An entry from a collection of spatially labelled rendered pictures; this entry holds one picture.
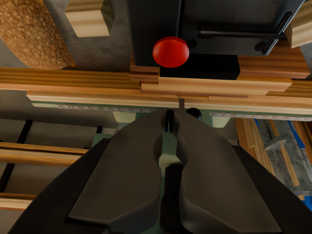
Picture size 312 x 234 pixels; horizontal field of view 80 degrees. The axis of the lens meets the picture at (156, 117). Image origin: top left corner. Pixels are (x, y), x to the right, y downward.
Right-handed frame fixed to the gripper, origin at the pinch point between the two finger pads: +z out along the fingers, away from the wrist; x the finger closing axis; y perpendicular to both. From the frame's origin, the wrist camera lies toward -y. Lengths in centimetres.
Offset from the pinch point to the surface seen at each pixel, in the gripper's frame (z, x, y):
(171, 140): 8.9, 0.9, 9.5
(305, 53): 20.9, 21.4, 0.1
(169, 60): 5.2, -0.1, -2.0
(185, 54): 5.0, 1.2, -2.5
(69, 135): 198, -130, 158
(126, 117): 51, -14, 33
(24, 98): 178, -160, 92
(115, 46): 20.9, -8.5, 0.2
